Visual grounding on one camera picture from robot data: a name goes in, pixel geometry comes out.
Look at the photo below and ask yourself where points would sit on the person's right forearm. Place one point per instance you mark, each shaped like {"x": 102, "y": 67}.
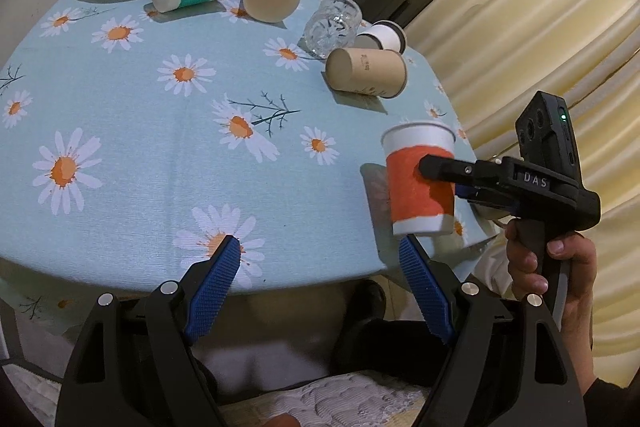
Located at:
{"x": 577, "y": 338}

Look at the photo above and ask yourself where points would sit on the orange sleeved paper cup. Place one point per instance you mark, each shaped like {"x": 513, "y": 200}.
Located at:
{"x": 418, "y": 205}

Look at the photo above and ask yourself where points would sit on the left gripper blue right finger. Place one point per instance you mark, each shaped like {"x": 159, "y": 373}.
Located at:
{"x": 461, "y": 315}

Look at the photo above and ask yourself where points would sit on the clear glass tumbler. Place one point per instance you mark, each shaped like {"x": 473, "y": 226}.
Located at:
{"x": 334, "y": 25}

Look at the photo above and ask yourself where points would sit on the daisy print blue tablecloth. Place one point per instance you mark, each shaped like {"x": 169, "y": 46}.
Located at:
{"x": 132, "y": 142}

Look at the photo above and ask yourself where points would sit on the brown kraft paper cup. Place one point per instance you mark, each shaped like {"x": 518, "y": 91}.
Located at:
{"x": 372, "y": 72}

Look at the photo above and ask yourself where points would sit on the cream curtain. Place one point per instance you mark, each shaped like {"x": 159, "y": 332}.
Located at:
{"x": 492, "y": 56}

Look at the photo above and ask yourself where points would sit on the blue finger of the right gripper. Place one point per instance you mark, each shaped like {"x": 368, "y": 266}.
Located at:
{"x": 446, "y": 169}
{"x": 469, "y": 193}

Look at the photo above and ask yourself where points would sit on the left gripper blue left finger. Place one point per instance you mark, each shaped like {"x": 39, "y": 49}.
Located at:
{"x": 177, "y": 315}

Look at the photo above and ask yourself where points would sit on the person's right hand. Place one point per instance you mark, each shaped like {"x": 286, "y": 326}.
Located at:
{"x": 525, "y": 269}

